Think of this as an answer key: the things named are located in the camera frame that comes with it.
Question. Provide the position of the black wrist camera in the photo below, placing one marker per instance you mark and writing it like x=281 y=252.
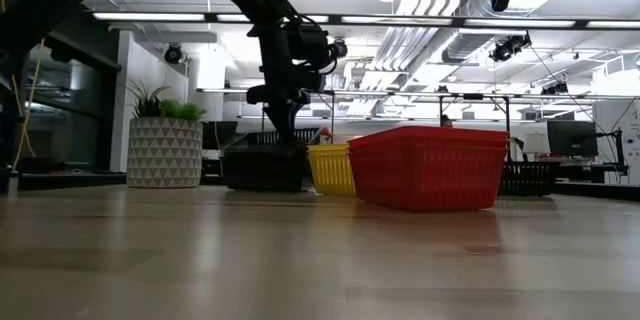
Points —
x=312 y=42

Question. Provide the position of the yellow plastic basket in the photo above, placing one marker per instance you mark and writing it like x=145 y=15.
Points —
x=325 y=150
x=330 y=175
x=325 y=146

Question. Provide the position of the black hanging camera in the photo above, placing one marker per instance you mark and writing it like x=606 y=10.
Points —
x=173 y=54
x=505 y=50
x=555 y=89

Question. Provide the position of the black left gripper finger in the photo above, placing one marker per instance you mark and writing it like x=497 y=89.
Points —
x=291 y=120
x=277 y=120

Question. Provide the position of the white patterned plant pot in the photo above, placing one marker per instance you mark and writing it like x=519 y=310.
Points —
x=165 y=155

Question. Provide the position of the green succulent plant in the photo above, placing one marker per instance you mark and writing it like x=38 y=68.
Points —
x=172 y=109

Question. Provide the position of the black plastic basket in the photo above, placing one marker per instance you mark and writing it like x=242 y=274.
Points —
x=262 y=170
x=530 y=178
x=310 y=137

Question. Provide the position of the person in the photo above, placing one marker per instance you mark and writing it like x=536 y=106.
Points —
x=446 y=121

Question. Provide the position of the red plastic basket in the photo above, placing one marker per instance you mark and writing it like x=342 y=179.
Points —
x=430 y=143
x=430 y=180
x=430 y=132

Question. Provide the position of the black computer monitor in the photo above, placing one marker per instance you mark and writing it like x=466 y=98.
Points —
x=572 y=139

